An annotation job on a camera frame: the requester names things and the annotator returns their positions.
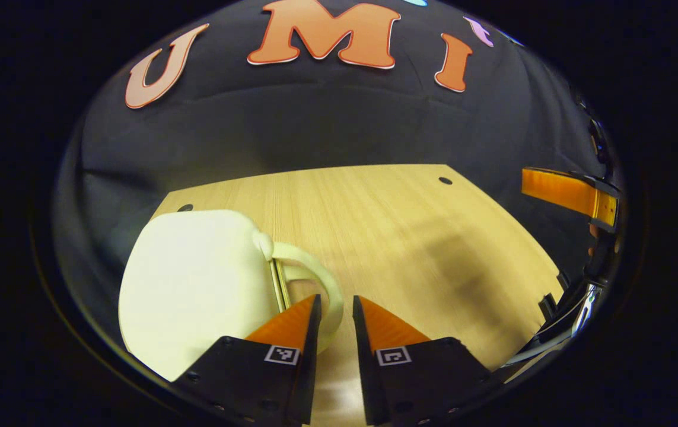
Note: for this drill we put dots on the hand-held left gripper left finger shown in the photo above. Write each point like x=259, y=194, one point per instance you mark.
x=310, y=367

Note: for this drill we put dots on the black backdrop cloth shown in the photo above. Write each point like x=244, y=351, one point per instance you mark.
x=315, y=124

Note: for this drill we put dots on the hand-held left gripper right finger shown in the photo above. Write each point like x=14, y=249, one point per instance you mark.
x=364, y=367

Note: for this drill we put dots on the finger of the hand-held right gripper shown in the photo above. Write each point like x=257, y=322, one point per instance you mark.
x=558, y=191

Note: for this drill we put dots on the pale yellow suitcase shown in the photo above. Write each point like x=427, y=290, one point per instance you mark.
x=196, y=284

